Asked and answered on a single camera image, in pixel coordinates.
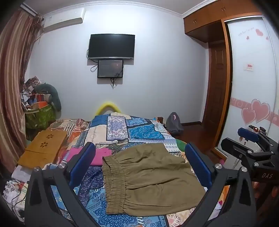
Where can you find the brown wooden door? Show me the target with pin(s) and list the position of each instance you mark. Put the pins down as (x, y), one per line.
(214, 87)

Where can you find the white folded cloth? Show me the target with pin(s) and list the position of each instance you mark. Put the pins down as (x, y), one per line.
(21, 173)

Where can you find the yellow foam tube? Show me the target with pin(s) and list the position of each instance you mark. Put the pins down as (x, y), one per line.
(106, 104)

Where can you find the orange box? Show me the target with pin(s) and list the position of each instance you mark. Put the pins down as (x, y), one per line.
(42, 98)

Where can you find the pink cloth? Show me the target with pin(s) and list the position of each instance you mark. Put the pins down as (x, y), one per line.
(100, 156)

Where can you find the white heart-print sliding door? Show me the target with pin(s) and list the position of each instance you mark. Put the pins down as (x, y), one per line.
(248, 87)

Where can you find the striped floral quilt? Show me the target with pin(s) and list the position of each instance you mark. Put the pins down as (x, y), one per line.
(72, 128)

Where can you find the paper label sticker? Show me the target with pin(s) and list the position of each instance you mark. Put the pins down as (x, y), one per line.
(249, 66)

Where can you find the bamboo lap table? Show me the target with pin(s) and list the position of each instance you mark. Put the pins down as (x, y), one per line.
(39, 150)

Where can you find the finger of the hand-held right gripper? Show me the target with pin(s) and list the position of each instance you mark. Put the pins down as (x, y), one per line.
(248, 134)
(235, 146)

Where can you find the pile of crumpled paper clutter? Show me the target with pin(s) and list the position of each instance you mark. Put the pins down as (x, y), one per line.
(31, 84)

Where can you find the khaki pants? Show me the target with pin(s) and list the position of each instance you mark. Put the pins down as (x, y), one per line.
(157, 174)

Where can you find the blue patchwork blanket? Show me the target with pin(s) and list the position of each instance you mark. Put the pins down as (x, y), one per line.
(141, 133)

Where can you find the white power strip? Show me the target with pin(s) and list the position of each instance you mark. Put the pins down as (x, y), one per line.
(8, 186)

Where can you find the wooden overhead cabinet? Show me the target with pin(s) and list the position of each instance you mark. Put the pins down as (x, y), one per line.
(200, 24)

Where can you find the black wall television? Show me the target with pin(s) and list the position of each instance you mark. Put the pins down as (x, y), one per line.
(111, 45)

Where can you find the striped brown curtain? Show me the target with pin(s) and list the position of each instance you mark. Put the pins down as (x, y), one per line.
(13, 87)

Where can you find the wooden bed frame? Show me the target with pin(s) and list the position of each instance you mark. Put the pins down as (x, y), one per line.
(160, 120)

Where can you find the white air conditioner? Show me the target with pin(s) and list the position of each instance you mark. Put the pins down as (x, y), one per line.
(63, 20)

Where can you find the grey backpack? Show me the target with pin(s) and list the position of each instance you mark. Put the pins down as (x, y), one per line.
(174, 124)

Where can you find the grey plush pillow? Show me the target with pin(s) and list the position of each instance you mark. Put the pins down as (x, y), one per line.
(54, 96)

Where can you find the small black wall monitor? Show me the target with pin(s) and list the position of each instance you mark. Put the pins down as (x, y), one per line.
(110, 68)

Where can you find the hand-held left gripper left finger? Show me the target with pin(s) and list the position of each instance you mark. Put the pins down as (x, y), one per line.
(84, 161)

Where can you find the green patterned storage bag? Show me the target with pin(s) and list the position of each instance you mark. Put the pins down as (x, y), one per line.
(41, 117)

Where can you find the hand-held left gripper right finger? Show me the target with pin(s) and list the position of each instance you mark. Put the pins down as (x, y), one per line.
(197, 161)

